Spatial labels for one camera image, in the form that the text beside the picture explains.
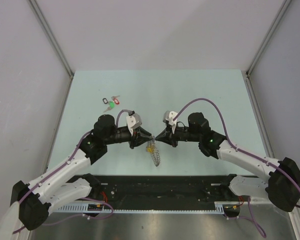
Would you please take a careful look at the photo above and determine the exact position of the right aluminium frame post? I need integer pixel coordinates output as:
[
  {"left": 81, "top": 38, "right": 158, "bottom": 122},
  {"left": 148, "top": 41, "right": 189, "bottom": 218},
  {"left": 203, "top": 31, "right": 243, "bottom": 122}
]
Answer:
[{"left": 245, "top": 0, "right": 293, "bottom": 78}]

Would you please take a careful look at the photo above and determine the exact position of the right aluminium side rail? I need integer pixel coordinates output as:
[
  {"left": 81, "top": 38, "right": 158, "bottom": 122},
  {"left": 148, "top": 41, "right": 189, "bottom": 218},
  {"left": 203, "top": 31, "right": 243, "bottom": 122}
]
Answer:
[{"left": 241, "top": 71, "right": 281, "bottom": 158}]

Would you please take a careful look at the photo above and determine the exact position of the white slotted cable duct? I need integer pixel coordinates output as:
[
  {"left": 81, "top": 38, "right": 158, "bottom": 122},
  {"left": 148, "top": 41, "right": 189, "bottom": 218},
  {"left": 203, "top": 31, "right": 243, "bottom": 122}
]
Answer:
[{"left": 54, "top": 201, "right": 241, "bottom": 216}]

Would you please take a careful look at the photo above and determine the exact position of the key with yellow tag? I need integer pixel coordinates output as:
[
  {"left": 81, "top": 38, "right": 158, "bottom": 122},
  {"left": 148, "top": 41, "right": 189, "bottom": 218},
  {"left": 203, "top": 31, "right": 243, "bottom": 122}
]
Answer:
[{"left": 146, "top": 146, "right": 155, "bottom": 154}]

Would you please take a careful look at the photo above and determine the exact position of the front aluminium crossbar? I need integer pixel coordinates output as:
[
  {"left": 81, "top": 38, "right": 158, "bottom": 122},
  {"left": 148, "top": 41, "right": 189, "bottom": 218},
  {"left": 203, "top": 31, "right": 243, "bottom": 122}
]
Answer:
[{"left": 250, "top": 196, "right": 271, "bottom": 204}]

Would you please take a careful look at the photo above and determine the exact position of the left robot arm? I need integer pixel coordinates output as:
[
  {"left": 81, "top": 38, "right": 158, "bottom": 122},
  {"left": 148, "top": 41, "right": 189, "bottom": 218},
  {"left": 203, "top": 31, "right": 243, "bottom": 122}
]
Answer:
[{"left": 10, "top": 113, "right": 153, "bottom": 231}]

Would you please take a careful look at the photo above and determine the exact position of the key with red tag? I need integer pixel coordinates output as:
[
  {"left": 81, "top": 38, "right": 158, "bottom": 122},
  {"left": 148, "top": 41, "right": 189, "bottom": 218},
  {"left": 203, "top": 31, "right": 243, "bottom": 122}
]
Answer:
[{"left": 111, "top": 95, "right": 120, "bottom": 105}]

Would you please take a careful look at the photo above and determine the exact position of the aluminium frame post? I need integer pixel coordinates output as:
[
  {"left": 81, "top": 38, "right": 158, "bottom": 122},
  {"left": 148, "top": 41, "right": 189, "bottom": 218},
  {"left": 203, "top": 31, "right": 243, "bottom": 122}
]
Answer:
[
  {"left": 245, "top": 0, "right": 293, "bottom": 78},
  {"left": 26, "top": 0, "right": 74, "bottom": 80}
]

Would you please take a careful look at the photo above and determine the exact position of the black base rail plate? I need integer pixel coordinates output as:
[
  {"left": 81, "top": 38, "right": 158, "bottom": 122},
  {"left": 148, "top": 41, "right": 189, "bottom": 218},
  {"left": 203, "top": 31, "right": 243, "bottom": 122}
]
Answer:
[{"left": 88, "top": 175, "right": 248, "bottom": 212}]

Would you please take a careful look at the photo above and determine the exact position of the key with light-green tag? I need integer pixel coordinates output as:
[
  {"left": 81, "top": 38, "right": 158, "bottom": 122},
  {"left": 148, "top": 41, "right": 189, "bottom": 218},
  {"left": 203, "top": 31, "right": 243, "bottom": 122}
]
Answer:
[{"left": 103, "top": 101, "right": 115, "bottom": 113}]

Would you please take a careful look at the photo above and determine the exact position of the left aluminium frame post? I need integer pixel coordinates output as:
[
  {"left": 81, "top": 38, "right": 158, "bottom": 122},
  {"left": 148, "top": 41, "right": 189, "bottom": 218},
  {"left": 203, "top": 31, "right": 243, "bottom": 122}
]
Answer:
[{"left": 26, "top": 0, "right": 74, "bottom": 80}]

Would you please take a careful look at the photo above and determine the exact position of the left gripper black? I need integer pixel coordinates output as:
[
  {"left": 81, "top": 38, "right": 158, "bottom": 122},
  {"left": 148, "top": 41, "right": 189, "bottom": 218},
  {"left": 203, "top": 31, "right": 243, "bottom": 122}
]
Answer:
[{"left": 104, "top": 126, "right": 153, "bottom": 149}]

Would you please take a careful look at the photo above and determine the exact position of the metal disc with keyrings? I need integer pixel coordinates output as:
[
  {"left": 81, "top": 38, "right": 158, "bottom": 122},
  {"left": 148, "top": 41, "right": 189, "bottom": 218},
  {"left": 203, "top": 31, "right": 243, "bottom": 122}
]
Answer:
[{"left": 146, "top": 136, "right": 161, "bottom": 167}]

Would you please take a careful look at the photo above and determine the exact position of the key with black tag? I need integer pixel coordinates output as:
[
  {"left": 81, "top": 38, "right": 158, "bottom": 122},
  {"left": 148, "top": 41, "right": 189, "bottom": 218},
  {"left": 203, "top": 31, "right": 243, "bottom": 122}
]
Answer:
[{"left": 102, "top": 98, "right": 109, "bottom": 104}]

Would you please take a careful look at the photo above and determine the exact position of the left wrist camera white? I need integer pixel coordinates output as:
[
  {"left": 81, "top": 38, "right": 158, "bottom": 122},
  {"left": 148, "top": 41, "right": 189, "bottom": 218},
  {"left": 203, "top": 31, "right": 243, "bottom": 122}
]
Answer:
[{"left": 125, "top": 111, "right": 142, "bottom": 135}]

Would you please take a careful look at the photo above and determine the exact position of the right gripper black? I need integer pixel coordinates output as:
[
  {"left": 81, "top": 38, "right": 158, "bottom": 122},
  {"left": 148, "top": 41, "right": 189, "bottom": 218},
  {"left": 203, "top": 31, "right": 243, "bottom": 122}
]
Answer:
[{"left": 155, "top": 123, "right": 201, "bottom": 148}]

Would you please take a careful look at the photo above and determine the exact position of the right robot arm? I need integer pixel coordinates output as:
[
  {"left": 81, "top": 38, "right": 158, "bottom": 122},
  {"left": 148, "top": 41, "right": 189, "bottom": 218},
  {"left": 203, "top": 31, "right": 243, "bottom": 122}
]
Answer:
[{"left": 155, "top": 111, "right": 300, "bottom": 212}]

